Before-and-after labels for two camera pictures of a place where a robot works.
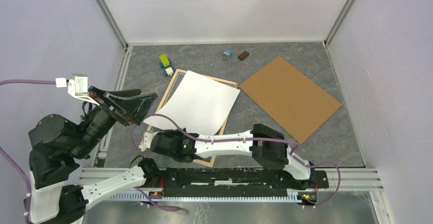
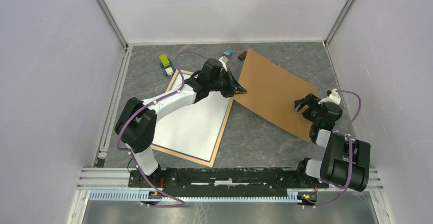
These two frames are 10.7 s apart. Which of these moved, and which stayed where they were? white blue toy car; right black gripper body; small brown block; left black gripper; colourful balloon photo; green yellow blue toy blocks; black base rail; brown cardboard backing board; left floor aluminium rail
Moved: right black gripper body; left black gripper; brown cardboard backing board
Stayed: colourful balloon photo; black base rail; green yellow blue toy blocks; left floor aluminium rail; small brown block; white blue toy car
